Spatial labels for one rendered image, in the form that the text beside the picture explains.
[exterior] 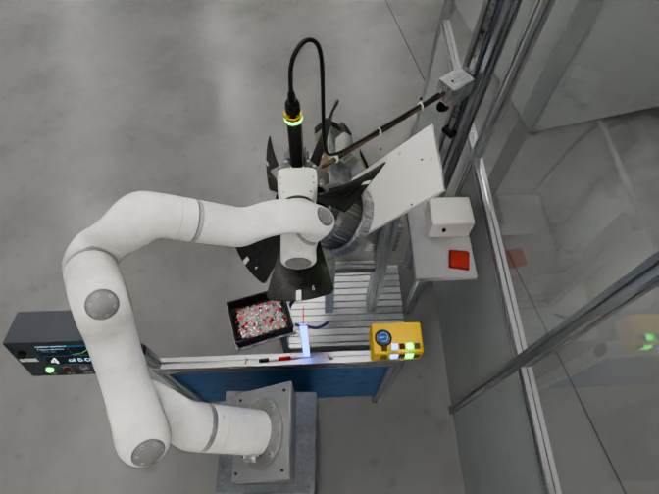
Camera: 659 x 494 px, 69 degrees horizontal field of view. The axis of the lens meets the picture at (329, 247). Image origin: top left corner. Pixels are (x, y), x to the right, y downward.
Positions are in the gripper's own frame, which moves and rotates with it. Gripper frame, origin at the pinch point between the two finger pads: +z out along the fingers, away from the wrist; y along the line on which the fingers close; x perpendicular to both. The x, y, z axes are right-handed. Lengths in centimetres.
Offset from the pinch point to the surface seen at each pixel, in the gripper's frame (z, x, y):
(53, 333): -36, -30, -70
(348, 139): 38, -39, 18
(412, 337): -36, -47, 34
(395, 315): 6, -147, 47
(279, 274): -16.6, -39.1, -7.5
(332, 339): -6, -147, 12
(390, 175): 16.7, -33.4, 30.8
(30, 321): -32, -31, -78
